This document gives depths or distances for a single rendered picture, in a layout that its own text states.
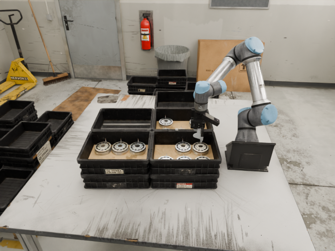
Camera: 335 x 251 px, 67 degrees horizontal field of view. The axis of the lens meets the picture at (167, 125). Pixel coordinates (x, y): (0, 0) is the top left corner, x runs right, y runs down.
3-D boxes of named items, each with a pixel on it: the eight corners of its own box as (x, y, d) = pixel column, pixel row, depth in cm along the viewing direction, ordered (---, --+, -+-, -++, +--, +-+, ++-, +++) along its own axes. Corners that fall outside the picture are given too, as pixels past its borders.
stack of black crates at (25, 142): (34, 157, 260) (21, 120, 236) (62, 159, 257) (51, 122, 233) (10, 186, 226) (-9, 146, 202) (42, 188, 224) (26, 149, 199)
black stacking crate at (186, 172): (212, 145, 168) (213, 131, 162) (219, 177, 143) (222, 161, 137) (152, 145, 168) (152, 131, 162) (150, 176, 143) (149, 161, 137)
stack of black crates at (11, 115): (21, 133, 297) (8, 99, 273) (45, 135, 294) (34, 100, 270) (-1, 155, 264) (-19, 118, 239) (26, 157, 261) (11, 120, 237)
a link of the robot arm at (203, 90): (214, 83, 131) (202, 87, 127) (212, 102, 137) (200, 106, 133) (204, 78, 137) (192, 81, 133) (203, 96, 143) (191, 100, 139)
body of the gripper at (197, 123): (190, 122, 150) (191, 104, 144) (205, 123, 149) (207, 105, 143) (190, 129, 144) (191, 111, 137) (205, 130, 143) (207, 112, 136)
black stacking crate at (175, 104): (202, 103, 218) (203, 91, 212) (206, 121, 193) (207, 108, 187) (156, 103, 218) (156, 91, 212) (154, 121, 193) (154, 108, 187)
